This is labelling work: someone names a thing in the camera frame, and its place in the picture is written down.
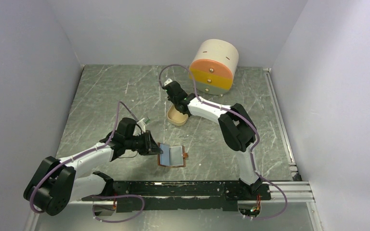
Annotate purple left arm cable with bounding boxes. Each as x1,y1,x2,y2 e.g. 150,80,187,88
30,101,141,214

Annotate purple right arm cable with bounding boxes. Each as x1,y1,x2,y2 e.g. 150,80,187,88
158,64,289,221

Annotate beige oval card tray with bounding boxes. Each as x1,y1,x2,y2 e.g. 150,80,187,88
166,104,189,126

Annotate aluminium frame rail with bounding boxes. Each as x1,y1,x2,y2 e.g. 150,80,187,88
263,68,323,231

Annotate round mini drawer cabinet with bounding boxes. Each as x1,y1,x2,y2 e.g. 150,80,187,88
189,39,239,95

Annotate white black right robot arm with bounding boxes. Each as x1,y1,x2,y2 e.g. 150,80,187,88
159,78,263,199

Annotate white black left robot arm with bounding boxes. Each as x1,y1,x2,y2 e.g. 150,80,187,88
23,117,163,216

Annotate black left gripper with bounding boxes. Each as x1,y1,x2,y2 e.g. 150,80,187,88
125,129,163,155

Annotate brown leather card holder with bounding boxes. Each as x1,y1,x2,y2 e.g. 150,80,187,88
158,143,188,168

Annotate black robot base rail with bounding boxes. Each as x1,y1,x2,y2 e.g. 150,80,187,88
82,180,272,213

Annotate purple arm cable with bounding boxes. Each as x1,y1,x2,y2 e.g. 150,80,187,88
30,101,141,214
158,64,289,221

